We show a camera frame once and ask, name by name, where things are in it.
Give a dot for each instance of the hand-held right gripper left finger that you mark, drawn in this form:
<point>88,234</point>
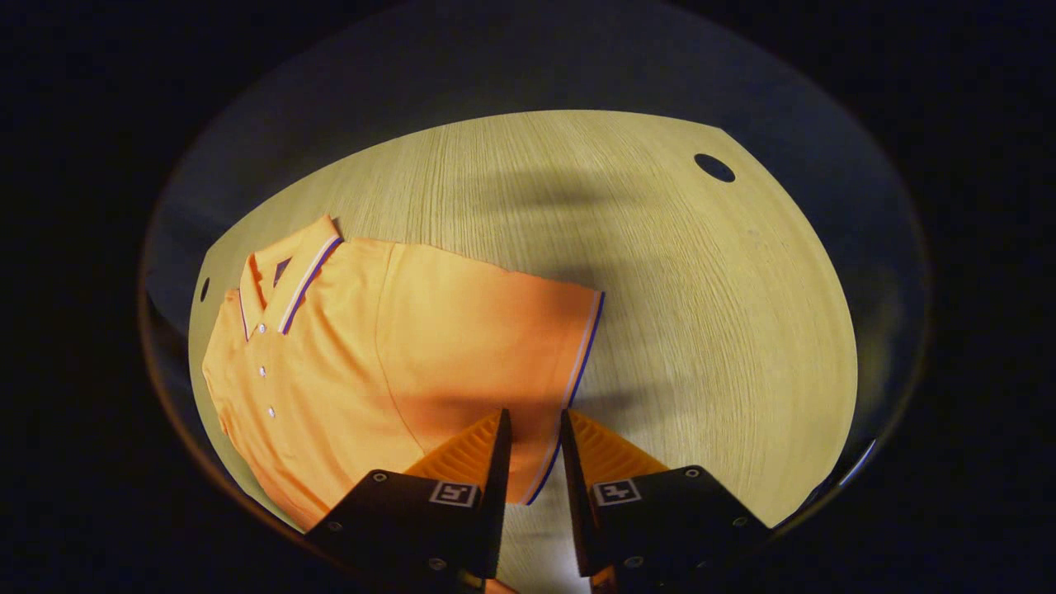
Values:
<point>497,495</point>

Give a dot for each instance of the orange collared T-shirt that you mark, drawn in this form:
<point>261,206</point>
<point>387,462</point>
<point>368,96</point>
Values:
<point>371,355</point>

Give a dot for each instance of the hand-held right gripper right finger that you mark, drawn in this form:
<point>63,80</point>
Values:
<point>575,495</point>

